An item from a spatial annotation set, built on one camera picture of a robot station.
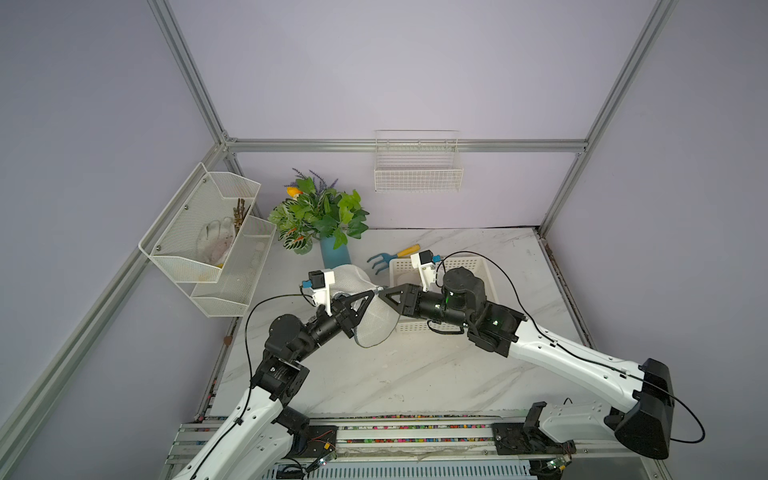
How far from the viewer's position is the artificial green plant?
2.61 ft

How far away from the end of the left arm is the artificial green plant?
0.73 feet

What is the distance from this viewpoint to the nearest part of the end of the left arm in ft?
1.91
